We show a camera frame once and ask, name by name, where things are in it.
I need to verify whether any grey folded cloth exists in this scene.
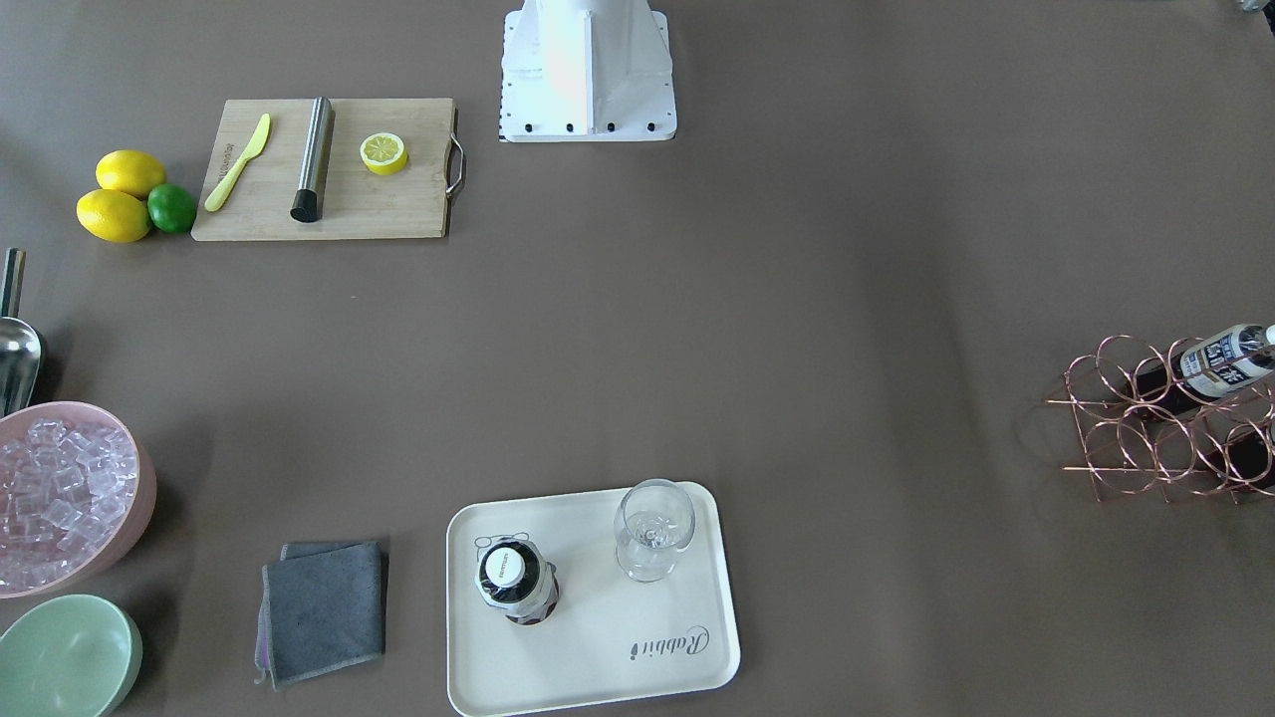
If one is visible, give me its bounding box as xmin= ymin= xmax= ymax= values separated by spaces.
xmin=254 ymin=541 xmax=388 ymax=690

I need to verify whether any pink bowl of ice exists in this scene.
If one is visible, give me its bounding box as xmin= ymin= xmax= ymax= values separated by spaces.
xmin=1 ymin=402 xmax=156 ymax=598

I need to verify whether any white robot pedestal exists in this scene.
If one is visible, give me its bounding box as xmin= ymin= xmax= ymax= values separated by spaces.
xmin=499 ymin=1 xmax=678 ymax=142

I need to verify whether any steel muddler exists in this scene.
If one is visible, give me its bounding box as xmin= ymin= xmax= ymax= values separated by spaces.
xmin=289 ymin=97 xmax=337 ymax=223

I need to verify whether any tea bottle front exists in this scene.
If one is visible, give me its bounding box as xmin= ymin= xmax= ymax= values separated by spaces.
xmin=1131 ymin=324 xmax=1274 ymax=415

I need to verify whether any copper wire bottle basket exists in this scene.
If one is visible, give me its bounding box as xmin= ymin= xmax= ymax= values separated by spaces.
xmin=1044 ymin=336 xmax=1272 ymax=505

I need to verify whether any lemon one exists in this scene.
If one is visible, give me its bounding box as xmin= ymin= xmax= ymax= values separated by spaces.
xmin=96 ymin=149 xmax=167 ymax=200

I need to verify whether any lemon two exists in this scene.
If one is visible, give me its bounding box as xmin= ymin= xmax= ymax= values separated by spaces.
xmin=77 ymin=189 xmax=150 ymax=242

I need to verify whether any green lime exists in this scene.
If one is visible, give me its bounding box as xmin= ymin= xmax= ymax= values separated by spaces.
xmin=145 ymin=182 xmax=198 ymax=233

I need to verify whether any yellow plastic knife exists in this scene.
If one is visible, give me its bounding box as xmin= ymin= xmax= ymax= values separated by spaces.
xmin=204 ymin=114 xmax=272 ymax=213

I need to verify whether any half lemon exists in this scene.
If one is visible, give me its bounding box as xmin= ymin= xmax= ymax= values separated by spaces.
xmin=360 ymin=131 xmax=408 ymax=176

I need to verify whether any tea bottle back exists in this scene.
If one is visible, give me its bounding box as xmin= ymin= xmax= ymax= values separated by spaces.
xmin=1223 ymin=424 xmax=1274 ymax=492

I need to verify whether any wooden cutting board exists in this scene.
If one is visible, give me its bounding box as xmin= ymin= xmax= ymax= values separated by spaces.
xmin=191 ymin=97 xmax=463 ymax=242

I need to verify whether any green bowl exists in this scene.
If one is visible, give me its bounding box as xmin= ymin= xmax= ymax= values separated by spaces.
xmin=1 ymin=595 xmax=144 ymax=716

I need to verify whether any cream rabbit tray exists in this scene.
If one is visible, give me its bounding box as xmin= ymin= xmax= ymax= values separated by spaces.
xmin=446 ymin=481 xmax=741 ymax=716

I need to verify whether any steel ice scoop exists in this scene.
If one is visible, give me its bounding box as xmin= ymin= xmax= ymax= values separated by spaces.
xmin=1 ymin=248 xmax=45 ymax=417

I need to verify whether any tea bottle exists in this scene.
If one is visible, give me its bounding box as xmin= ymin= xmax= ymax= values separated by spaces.
xmin=1223 ymin=424 xmax=1274 ymax=492
xmin=476 ymin=537 xmax=561 ymax=625
xmin=1131 ymin=324 xmax=1274 ymax=415

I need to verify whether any clear wine glass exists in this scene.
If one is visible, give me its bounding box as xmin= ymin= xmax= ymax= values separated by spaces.
xmin=612 ymin=478 xmax=697 ymax=583

